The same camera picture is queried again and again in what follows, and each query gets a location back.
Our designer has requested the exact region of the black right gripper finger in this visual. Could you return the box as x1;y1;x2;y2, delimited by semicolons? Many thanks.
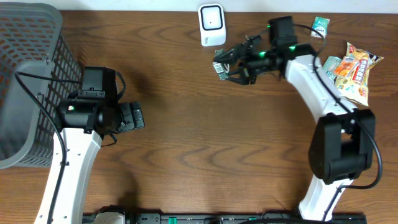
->
227;67;249;85
213;44;248;64

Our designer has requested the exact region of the roll of tape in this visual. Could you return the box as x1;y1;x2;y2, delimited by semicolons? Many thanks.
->
213;49;230;80

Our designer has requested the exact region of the small green wipes pack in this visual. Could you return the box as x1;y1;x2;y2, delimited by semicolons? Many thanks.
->
310;16;330;38

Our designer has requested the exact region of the green wet wipes pack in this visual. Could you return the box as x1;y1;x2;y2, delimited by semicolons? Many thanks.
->
323;56;342;82

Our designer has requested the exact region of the orange tissue pack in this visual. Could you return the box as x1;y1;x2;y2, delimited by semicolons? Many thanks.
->
333;56;368;78

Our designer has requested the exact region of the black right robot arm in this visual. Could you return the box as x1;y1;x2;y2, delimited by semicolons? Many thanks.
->
213;35;377;222

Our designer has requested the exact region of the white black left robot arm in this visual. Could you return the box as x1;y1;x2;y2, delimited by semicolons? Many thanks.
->
35;99;145;223

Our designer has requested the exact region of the white barcode scanner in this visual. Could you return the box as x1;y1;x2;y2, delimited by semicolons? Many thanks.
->
198;3;226;47

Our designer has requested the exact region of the black plastic mesh basket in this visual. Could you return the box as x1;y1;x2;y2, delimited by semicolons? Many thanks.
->
1;2;82;169

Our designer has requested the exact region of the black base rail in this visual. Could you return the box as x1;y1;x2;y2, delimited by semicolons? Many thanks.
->
82;212;368;224

